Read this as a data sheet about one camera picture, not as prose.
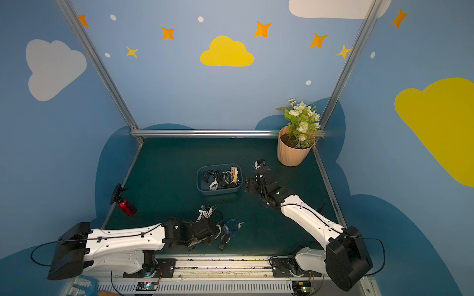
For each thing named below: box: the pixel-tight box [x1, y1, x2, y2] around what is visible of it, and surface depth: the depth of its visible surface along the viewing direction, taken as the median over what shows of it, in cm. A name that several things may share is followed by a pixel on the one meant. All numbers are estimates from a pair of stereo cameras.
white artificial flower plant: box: [275, 98, 325, 150], surface depth 96 cm
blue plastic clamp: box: [72, 274, 100, 296], surface depth 72 cm
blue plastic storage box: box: [196, 162, 244, 197], surface depth 101 cm
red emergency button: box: [109, 183, 138, 217], surface depth 81 cm
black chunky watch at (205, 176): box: [202, 170, 218, 184], surface depth 103 cm
